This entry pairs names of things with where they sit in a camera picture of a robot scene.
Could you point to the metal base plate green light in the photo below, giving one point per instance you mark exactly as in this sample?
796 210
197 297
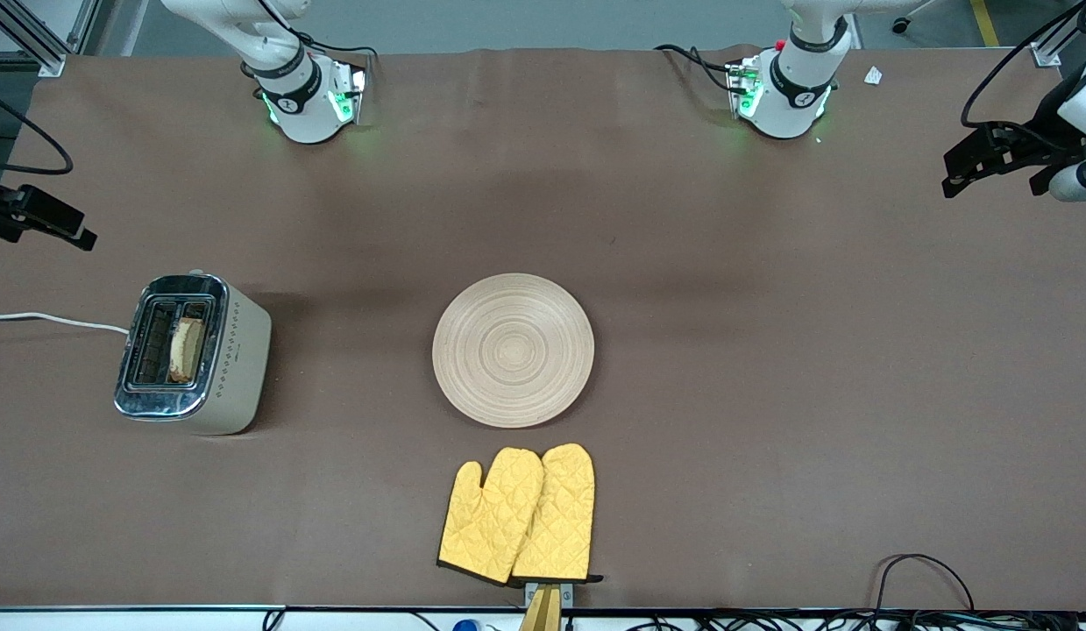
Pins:
742 88
350 92

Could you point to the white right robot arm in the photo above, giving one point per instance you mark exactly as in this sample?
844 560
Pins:
301 105

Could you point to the small white paper scrap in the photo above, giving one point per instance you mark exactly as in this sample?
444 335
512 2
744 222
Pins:
873 76

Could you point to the black caster wheel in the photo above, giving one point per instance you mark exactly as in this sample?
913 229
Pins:
901 25

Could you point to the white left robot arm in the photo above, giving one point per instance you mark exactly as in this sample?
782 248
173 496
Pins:
792 96

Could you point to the cream and chrome toaster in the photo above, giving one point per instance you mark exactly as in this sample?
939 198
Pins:
236 368

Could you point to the blue round object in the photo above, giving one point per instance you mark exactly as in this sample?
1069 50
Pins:
465 625

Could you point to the brown table cloth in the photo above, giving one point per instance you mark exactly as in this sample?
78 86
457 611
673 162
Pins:
683 263

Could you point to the wooden post with metal bracket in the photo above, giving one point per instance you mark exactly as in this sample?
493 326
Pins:
542 609

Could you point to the brown toast slice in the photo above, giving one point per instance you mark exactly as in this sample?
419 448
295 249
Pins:
186 350

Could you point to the yellow quilted oven mitt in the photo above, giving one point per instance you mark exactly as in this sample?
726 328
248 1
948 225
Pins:
490 517
560 517

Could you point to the round wooden plate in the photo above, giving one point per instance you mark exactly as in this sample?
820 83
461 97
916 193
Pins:
513 350

